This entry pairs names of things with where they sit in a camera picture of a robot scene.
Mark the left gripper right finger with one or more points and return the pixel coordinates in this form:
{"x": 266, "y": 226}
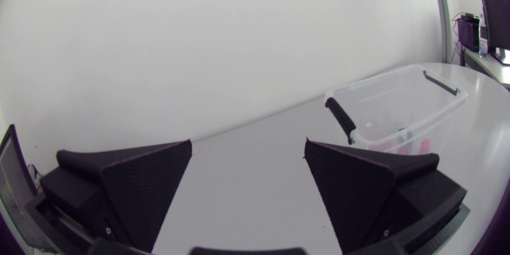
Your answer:
{"x": 358, "y": 191}

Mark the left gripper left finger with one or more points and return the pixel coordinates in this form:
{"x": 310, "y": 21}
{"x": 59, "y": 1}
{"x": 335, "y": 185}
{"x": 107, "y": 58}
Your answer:
{"x": 135, "y": 191}

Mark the pile of toy bricks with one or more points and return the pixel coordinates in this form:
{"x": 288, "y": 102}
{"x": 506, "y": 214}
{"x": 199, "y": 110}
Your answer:
{"x": 403, "y": 149}

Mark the clear plastic container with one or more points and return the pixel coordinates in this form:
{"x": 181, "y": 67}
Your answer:
{"x": 446, "y": 107}

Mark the dark screen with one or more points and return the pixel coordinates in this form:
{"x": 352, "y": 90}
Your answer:
{"x": 12, "y": 183}
{"x": 496, "y": 12}

